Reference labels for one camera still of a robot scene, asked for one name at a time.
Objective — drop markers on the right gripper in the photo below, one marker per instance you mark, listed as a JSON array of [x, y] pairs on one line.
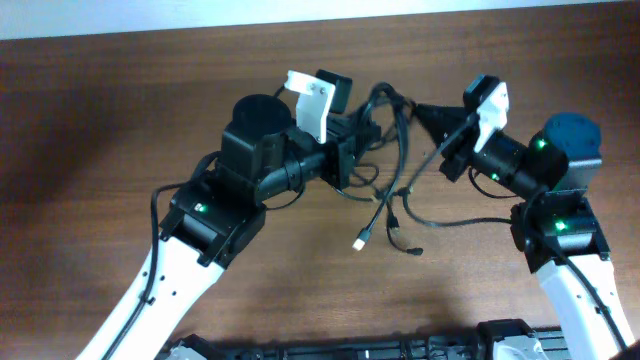
[[459, 155]]

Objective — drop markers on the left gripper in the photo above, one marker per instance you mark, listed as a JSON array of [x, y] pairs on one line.
[[341, 150]]

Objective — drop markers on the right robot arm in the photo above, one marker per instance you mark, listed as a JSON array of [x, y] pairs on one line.
[[554, 226]]

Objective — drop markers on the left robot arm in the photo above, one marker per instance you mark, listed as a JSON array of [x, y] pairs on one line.
[[220, 209]]

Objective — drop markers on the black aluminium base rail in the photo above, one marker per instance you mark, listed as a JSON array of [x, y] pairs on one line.
[[497, 339]]

